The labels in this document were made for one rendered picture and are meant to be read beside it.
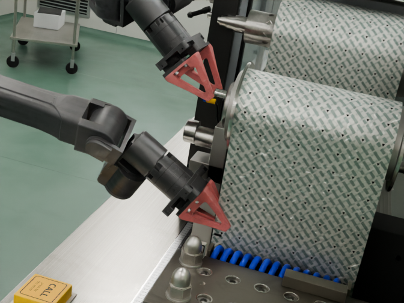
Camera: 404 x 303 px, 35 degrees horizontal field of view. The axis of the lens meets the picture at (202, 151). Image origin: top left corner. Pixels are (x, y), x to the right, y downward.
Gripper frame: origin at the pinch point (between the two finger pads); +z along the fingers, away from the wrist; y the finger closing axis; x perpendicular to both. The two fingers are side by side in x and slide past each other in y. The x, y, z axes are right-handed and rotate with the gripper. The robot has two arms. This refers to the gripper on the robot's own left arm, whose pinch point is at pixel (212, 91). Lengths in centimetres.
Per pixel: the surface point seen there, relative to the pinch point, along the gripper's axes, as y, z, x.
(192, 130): 2.4, 3.1, -6.3
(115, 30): -547, -108, -232
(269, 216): 10.2, 20.6, -2.0
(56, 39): -389, -110, -214
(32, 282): 18.9, 5.9, -38.4
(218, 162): 2.9, 9.8, -5.9
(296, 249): 10.1, 27.4, -2.0
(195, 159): 2.1, 7.2, -9.2
